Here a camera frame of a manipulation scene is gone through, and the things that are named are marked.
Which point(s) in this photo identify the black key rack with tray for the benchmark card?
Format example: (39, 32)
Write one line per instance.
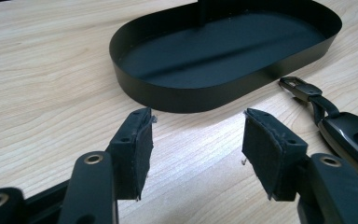
(217, 53)

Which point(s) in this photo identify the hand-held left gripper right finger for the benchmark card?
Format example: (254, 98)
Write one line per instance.
(267, 146)

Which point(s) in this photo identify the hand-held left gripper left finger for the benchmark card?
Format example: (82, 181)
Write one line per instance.
(133, 149)

